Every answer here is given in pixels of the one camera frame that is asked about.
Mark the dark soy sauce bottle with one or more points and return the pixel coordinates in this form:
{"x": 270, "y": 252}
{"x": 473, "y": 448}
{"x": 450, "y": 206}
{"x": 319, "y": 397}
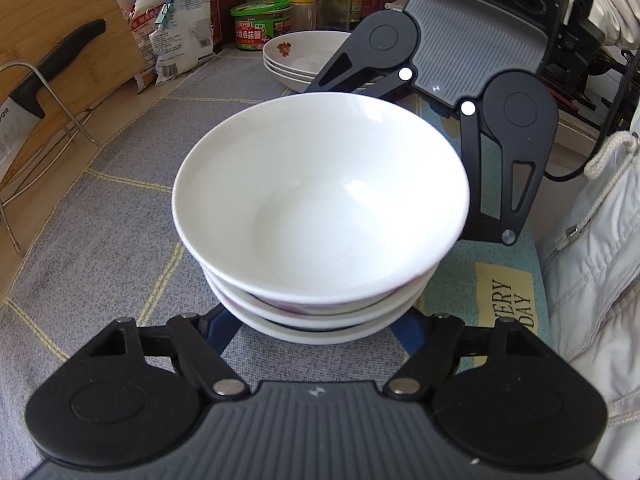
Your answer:
{"x": 217, "y": 15}

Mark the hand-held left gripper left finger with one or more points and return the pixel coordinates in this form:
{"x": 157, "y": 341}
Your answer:
{"x": 220, "y": 327}

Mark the person's right hand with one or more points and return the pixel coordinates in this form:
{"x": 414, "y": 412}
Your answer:
{"x": 622, "y": 15}

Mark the grey checked table mat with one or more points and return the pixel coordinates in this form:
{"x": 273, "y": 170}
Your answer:
{"x": 125, "y": 210}

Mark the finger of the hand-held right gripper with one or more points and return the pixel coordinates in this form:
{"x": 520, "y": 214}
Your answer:
{"x": 525, "y": 210}
{"x": 387, "y": 82}

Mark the plain white bowl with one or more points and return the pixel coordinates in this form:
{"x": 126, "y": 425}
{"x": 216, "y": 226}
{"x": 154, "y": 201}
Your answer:
{"x": 310, "y": 332}
{"x": 320, "y": 200}

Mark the green-lid sauce jar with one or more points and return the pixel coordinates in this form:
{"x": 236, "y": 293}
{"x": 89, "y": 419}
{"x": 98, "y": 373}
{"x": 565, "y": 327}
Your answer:
{"x": 260, "y": 30}

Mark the white bowl with pink print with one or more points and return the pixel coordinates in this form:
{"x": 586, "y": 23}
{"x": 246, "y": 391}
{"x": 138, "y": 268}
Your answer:
{"x": 350, "y": 305}

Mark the white and red bag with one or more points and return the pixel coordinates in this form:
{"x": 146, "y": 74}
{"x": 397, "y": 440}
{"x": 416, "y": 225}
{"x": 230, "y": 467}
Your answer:
{"x": 140, "y": 20}

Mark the white and blue salt bag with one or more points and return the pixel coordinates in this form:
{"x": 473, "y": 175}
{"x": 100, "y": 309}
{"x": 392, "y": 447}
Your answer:
{"x": 180, "y": 45}

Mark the bamboo cutting board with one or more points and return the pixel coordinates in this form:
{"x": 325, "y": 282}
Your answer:
{"x": 50, "y": 0}

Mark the person's white jacket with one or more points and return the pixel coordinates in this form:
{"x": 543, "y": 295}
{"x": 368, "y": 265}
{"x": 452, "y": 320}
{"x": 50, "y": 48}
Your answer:
{"x": 590, "y": 310}

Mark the small yellow-lid jar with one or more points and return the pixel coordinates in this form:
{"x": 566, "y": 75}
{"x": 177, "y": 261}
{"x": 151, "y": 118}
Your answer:
{"x": 302, "y": 15}

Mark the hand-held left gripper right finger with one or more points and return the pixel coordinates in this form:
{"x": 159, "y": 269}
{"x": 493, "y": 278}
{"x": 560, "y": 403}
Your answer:
{"x": 405, "y": 335}

